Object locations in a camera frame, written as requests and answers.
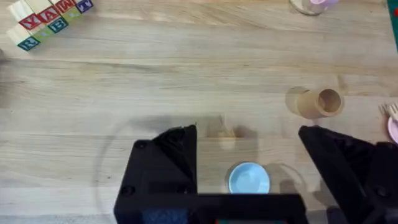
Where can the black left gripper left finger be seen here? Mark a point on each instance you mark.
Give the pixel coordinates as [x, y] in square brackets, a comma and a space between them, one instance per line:
[161, 174]

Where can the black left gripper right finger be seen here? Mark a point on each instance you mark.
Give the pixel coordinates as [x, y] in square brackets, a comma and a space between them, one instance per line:
[345, 168]

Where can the pink plate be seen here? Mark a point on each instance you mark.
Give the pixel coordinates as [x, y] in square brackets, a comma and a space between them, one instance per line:
[393, 129]

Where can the tan wooden cup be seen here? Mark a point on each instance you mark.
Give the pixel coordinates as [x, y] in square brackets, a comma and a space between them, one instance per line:
[318, 103]

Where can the wooden fork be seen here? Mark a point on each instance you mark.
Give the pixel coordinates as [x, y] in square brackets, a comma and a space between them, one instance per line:
[391, 111]

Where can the green board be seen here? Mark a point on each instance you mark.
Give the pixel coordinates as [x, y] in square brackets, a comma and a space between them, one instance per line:
[393, 18]

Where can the clear glass with pink item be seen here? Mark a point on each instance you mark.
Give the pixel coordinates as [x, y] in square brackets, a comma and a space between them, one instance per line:
[312, 5]

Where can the wooden letter blocks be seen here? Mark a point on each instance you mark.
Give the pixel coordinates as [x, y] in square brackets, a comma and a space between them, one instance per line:
[46, 21]

